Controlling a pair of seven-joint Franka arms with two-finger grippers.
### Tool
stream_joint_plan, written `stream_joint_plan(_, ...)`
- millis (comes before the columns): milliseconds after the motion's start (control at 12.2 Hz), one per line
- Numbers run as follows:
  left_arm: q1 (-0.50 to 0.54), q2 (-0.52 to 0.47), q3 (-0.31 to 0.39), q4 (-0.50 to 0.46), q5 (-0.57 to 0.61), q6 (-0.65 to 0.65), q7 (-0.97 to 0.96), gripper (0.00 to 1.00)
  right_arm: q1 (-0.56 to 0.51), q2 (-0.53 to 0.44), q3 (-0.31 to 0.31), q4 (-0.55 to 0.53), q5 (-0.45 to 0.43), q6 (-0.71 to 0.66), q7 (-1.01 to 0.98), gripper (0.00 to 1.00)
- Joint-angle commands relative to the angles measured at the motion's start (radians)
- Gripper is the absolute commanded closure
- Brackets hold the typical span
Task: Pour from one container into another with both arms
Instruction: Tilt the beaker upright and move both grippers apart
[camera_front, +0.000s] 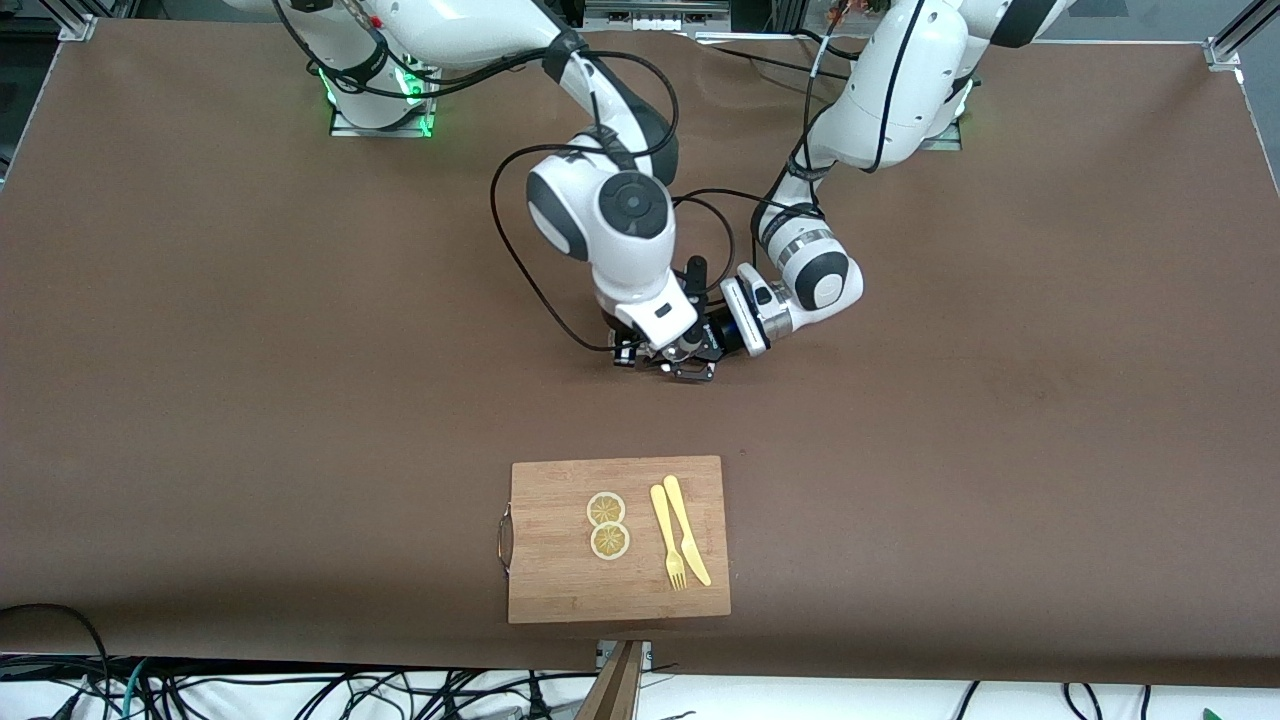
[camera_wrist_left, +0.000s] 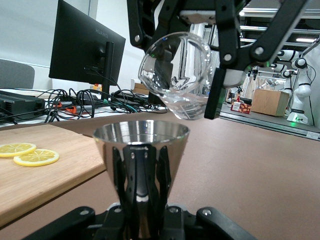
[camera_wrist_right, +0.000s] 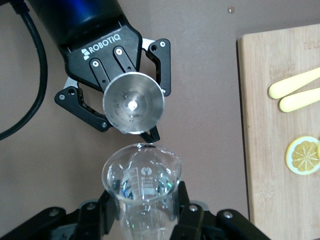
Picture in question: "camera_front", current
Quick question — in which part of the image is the yellow plastic knife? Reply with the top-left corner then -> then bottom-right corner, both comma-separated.
663,475 -> 713,587

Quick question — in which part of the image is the yellow plastic fork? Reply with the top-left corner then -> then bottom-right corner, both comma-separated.
650,484 -> 688,591

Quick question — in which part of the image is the grey power strip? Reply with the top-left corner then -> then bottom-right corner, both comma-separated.
585,0 -> 731,31

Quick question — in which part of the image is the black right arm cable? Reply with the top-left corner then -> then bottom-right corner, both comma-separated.
270,0 -> 736,353

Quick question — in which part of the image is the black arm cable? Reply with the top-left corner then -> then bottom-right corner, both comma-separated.
270,0 -> 736,353
670,0 -> 936,301

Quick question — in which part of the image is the black base power cable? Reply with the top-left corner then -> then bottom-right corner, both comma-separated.
690,28 -> 851,81

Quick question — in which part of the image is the wooden cutting board with handle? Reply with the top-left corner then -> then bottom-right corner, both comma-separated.
497,455 -> 732,625

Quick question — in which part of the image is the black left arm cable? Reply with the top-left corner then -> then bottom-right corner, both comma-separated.
670,0 -> 936,301

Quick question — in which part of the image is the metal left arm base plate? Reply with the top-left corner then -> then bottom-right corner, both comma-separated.
925,100 -> 964,151

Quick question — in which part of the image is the wooden post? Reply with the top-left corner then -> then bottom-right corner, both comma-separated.
575,640 -> 646,720

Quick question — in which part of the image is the teal floor cable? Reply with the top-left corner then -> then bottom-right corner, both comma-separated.
118,658 -> 151,720

